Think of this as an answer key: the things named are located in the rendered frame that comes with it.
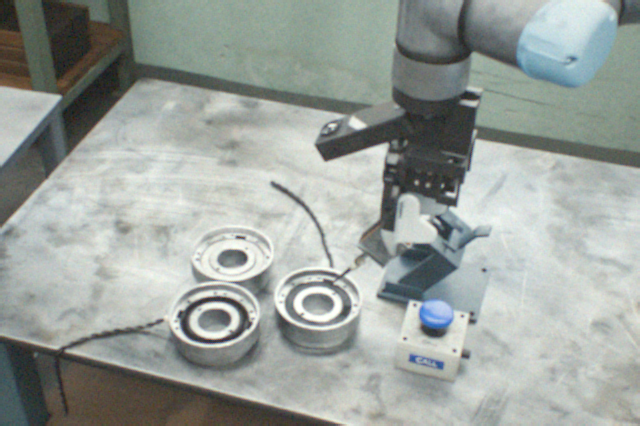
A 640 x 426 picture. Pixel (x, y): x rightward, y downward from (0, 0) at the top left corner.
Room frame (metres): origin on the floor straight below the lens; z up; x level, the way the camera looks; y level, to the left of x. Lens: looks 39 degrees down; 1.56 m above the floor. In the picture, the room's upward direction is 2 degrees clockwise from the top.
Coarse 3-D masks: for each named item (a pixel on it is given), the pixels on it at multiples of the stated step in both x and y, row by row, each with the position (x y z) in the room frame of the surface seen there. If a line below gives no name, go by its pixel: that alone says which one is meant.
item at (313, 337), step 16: (304, 272) 0.78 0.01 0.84; (320, 272) 0.78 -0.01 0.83; (336, 272) 0.78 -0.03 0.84; (288, 288) 0.76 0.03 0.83; (320, 288) 0.76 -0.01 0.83; (352, 288) 0.76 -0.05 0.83; (304, 304) 0.74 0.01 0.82; (320, 304) 0.75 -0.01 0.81; (336, 304) 0.73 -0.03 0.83; (352, 304) 0.73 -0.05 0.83; (288, 320) 0.69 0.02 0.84; (320, 320) 0.70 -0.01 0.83; (352, 320) 0.70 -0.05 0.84; (288, 336) 0.70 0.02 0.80; (304, 336) 0.68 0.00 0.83; (320, 336) 0.68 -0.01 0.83; (336, 336) 0.68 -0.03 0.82
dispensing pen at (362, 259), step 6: (420, 216) 0.73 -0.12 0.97; (378, 222) 0.75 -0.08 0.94; (372, 228) 0.75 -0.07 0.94; (366, 234) 0.75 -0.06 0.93; (360, 240) 0.75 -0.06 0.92; (360, 258) 0.75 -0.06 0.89; (366, 258) 0.74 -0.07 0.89; (354, 264) 0.75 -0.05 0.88; (360, 264) 0.75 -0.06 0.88; (348, 270) 0.75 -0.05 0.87; (342, 276) 0.76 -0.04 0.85
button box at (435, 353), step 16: (416, 304) 0.72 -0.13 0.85; (416, 320) 0.69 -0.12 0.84; (464, 320) 0.70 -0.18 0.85; (400, 336) 0.67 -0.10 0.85; (416, 336) 0.67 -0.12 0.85; (432, 336) 0.67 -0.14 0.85; (448, 336) 0.67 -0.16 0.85; (464, 336) 0.67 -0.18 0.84; (400, 352) 0.66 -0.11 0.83; (416, 352) 0.65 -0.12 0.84; (432, 352) 0.65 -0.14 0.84; (448, 352) 0.65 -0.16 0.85; (464, 352) 0.67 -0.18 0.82; (400, 368) 0.66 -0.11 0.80; (416, 368) 0.65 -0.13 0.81; (432, 368) 0.65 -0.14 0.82; (448, 368) 0.64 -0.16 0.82
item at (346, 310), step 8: (312, 280) 0.77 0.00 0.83; (320, 280) 0.77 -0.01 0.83; (328, 280) 0.77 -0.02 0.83; (296, 288) 0.76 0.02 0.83; (304, 288) 0.76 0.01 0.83; (328, 288) 0.76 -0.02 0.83; (336, 288) 0.76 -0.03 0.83; (288, 296) 0.74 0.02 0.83; (344, 296) 0.75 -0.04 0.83; (288, 304) 0.73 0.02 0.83; (344, 304) 0.73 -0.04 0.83; (288, 312) 0.72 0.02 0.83; (296, 312) 0.72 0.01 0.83; (344, 312) 0.72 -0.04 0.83; (352, 312) 0.72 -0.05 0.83; (296, 320) 0.70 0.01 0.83; (304, 320) 0.70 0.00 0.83; (328, 320) 0.70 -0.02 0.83; (336, 320) 0.70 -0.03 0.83; (344, 320) 0.71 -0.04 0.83
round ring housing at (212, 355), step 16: (192, 288) 0.74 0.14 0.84; (208, 288) 0.75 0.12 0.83; (224, 288) 0.75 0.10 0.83; (240, 288) 0.74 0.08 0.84; (176, 304) 0.71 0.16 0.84; (208, 304) 0.72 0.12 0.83; (224, 304) 0.72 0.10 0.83; (256, 304) 0.71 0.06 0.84; (192, 320) 0.70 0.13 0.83; (208, 320) 0.72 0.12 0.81; (224, 320) 0.72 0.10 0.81; (256, 320) 0.69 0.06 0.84; (176, 336) 0.66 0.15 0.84; (208, 336) 0.67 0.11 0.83; (256, 336) 0.68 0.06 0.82; (192, 352) 0.65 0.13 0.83; (208, 352) 0.65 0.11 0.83; (224, 352) 0.65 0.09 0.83; (240, 352) 0.66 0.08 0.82
